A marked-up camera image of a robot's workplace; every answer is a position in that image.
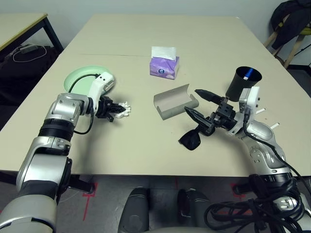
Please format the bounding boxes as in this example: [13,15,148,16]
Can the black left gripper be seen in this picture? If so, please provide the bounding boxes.
[93,95,128,122]

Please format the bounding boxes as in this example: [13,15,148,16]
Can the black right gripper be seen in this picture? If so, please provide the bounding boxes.
[183,89,237,137]

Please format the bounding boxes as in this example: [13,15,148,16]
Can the white tissue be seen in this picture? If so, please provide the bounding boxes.
[114,101,132,120]

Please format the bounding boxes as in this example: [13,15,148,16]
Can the grey glasses case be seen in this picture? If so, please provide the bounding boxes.
[153,83,200,121]

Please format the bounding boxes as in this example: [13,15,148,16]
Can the black sunglasses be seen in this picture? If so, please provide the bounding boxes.
[178,128,203,152]

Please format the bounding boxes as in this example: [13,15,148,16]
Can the light green plate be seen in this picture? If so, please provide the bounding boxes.
[63,65,115,97]

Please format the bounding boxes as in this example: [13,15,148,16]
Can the black cup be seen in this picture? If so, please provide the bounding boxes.
[225,66,263,103]

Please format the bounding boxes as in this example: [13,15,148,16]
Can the purple tissue box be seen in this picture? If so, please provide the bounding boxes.
[149,46,181,81]

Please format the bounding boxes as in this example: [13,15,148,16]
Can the black table leg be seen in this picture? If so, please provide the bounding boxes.
[69,176,96,194]

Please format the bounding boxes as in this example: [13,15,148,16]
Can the dark grey robot right leg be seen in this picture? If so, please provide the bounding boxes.
[178,188,214,229]

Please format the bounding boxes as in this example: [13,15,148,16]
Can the dark grey robot leg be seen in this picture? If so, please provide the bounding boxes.
[178,188,214,229]
[118,186,152,233]

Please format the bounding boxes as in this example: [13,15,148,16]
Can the dark grey robot left leg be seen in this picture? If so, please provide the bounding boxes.
[118,186,152,233]

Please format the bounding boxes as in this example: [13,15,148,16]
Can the wooden stool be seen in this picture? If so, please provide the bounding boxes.
[263,30,307,69]

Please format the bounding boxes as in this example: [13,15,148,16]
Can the grey power strip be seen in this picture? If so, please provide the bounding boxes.
[19,44,38,53]

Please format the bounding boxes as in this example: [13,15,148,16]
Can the black jacket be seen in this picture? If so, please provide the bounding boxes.
[270,0,311,49]

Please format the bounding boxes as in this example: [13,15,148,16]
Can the light grey robot torso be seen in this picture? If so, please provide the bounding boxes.
[145,226,209,233]

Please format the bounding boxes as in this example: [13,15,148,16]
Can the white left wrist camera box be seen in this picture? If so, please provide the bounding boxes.
[88,71,116,108]

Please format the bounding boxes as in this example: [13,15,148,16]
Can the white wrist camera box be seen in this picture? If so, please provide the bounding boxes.
[88,71,116,108]
[239,86,261,122]

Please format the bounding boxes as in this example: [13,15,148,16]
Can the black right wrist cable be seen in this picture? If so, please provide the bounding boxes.
[242,106,311,185]

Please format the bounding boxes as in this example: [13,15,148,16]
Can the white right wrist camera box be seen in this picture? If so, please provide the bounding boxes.
[239,86,261,122]

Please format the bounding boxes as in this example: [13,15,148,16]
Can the black cable bundle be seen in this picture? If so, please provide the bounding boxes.
[204,174,311,233]

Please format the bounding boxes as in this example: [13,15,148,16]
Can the thin white floor cable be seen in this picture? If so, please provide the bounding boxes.
[12,44,48,63]

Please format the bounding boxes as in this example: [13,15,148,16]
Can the beige side table black frame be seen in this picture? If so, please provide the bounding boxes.
[0,13,65,53]

